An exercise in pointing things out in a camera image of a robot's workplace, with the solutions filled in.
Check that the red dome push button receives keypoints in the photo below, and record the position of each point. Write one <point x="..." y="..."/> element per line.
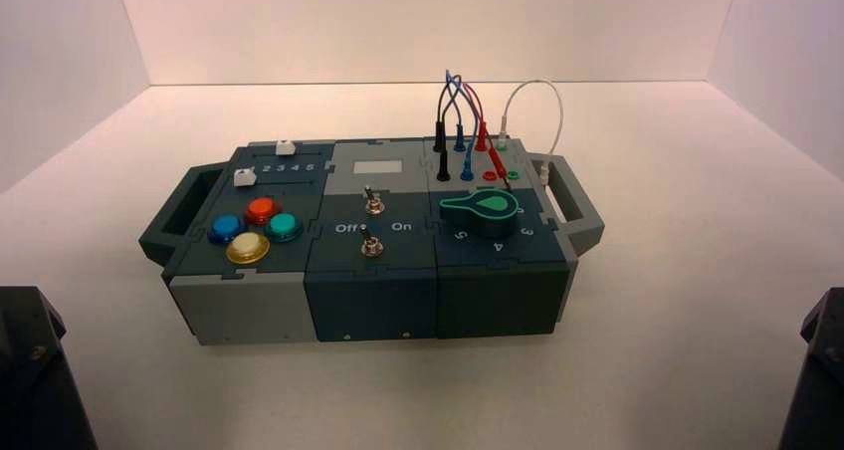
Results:
<point x="263" y="209"/>

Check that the metal toggle switch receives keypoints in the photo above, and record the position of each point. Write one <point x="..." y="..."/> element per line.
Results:
<point x="372" y="244"/>
<point x="374" y="203"/>

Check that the grey display screen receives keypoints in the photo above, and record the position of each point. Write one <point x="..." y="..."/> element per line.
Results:
<point x="378" y="167"/>

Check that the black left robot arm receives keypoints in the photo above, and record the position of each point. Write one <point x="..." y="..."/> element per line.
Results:
<point x="33" y="381"/>

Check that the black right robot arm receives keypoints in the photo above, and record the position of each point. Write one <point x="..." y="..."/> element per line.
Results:
<point x="817" y="381"/>

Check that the dark teal grey task box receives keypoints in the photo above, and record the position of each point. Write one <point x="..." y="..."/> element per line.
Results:
<point x="369" y="302"/>

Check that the green dome push button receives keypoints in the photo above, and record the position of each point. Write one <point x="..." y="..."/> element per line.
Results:
<point x="284" y="227"/>

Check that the blue dome push button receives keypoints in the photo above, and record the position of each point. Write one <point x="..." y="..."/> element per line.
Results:
<point x="226" y="229"/>

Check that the white slider with up triangle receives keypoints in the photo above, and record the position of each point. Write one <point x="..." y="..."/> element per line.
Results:
<point x="244" y="177"/>

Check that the white slider with down triangle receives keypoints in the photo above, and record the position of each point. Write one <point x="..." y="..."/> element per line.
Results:
<point x="285" y="147"/>

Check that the teal rotary knob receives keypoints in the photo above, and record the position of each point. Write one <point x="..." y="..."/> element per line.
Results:
<point x="485" y="215"/>

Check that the yellow dome push button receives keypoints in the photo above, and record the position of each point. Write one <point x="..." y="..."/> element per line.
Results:
<point x="248" y="248"/>

